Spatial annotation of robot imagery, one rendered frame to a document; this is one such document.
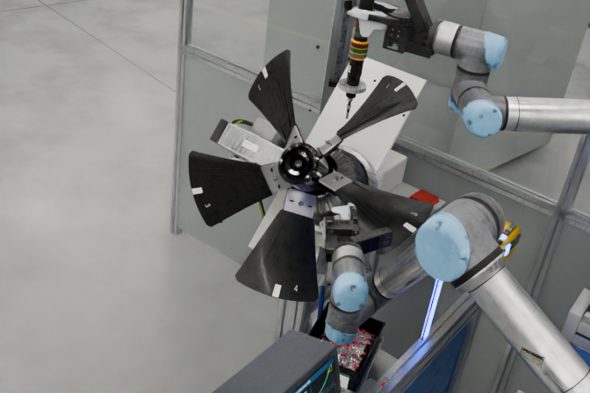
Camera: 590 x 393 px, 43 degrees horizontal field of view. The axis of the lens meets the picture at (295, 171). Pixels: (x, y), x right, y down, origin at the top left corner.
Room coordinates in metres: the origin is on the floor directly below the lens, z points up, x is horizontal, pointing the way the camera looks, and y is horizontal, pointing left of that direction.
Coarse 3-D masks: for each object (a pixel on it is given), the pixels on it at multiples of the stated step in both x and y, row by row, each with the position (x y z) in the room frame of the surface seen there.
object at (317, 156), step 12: (300, 144) 1.77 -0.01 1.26; (288, 156) 1.76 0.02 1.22; (300, 156) 1.75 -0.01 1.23; (312, 156) 1.74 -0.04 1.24; (324, 156) 1.79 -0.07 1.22; (288, 168) 1.73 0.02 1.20; (300, 168) 1.73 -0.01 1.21; (312, 168) 1.72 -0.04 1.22; (324, 168) 1.74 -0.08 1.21; (336, 168) 1.79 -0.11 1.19; (288, 180) 1.70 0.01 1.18; (300, 180) 1.69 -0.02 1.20; (312, 180) 1.70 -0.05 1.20; (312, 192) 1.76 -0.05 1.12; (324, 192) 1.75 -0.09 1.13
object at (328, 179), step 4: (336, 172) 1.77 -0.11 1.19; (324, 176) 1.73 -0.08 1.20; (328, 176) 1.74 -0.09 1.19; (332, 176) 1.74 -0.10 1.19; (340, 176) 1.75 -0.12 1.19; (344, 176) 1.76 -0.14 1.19; (320, 180) 1.70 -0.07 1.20; (324, 180) 1.71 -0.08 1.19; (328, 180) 1.72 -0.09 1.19; (332, 180) 1.72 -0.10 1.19; (340, 180) 1.73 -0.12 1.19; (344, 180) 1.74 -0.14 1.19; (348, 180) 1.74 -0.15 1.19; (324, 184) 1.69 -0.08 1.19; (328, 184) 1.69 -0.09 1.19; (332, 184) 1.70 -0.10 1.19; (336, 184) 1.70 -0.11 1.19; (340, 184) 1.71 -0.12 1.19; (344, 184) 1.71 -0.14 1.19; (332, 188) 1.68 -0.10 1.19; (336, 188) 1.69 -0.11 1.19
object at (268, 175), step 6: (276, 162) 1.79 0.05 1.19; (264, 168) 1.79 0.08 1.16; (276, 168) 1.78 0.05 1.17; (264, 174) 1.79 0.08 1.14; (270, 174) 1.79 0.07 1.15; (276, 174) 1.78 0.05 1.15; (270, 180) 1.79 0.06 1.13; (282, 180) 1.78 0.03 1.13; (270, 186) 1.79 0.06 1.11; (276, 186) 1.79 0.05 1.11; (282, 186) 1.78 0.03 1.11; (288, 186) 1.78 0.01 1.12
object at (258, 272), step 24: (288, 216) 1.67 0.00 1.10; (264, 240) 1.61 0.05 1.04; (288, 240) 1.63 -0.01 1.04; (312, 240) 1.66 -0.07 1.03; (264, 264) 1.57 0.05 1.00; (288, 264) 1.59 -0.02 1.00; (312, 264) 1.61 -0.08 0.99; (264, 288) 1.54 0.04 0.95; (288, 288) 1.55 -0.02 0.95; (312, 288) 1.56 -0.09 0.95
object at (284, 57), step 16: (272, 64) 2.01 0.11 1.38; (288, 64) 1.96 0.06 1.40; (256, 80) 2.04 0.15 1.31; (272, 80) 1.98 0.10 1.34; (288, 80) 1.93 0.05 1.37; (256, 96) 2.02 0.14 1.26; (272, 96) 1.96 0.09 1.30; (288, 96) 1.90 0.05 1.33; (272, 112) 1.95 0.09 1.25; (288, 112) 1.88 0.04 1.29; (288, 128) 1.87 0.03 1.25
